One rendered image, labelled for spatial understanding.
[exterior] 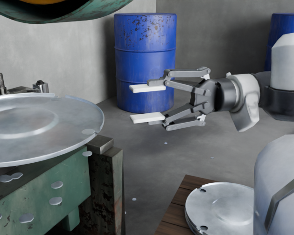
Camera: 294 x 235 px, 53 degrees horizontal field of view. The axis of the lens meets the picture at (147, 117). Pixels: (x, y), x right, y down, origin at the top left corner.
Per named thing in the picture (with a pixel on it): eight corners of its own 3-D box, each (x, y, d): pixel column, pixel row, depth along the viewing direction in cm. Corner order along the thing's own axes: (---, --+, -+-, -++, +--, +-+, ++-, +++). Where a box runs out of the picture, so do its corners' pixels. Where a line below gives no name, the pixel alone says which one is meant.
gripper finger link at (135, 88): (165, 89, 60) (165, 86, 60) (133, 93, 58) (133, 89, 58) (160, 86, 63) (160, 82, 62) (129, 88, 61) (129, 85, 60)
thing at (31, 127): (53, 184, 35) (52, 179, 34) (-139, 150, 40) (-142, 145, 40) (124, 105, 61) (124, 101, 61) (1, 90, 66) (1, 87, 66)
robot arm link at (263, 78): (294, 78, 56) (290, 129, 58) (346, 73, 60) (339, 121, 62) (236, 71, 72) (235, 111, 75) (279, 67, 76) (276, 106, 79)
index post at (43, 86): (53, 117, 74) (48, 79, 71) (44, 120, 72) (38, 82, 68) (45, 114, 76) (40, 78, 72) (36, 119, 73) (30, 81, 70)
